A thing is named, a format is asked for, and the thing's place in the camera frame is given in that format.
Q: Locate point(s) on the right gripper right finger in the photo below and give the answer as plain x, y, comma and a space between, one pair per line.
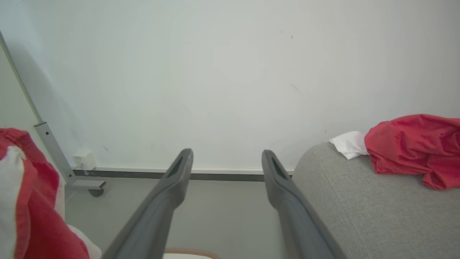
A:
298, 223

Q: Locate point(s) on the grey fabric sofa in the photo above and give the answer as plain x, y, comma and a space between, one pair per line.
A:
377, 216

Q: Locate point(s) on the black caster wheel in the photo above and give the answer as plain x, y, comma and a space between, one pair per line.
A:
96, 192

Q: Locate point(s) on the crumpled plain red garment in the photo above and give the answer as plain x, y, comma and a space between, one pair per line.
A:
413, 147

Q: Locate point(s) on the white cloth in basket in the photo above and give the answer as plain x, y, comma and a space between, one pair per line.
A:
88, 244

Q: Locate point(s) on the red garment with white stripes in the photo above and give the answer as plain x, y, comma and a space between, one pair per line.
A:
43, 223

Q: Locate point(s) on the small white folded cloth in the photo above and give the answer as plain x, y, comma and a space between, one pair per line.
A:
350, 144

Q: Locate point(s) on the white laundry basket brown rim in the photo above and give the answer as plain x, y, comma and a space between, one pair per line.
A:
194, 250

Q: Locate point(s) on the grey metal frame leg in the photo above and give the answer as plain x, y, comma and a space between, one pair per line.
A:
55, 151

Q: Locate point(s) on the white wall box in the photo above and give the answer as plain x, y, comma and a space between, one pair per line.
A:
84, 160

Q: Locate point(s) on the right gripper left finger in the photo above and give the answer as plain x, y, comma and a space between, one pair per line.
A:
158, 212

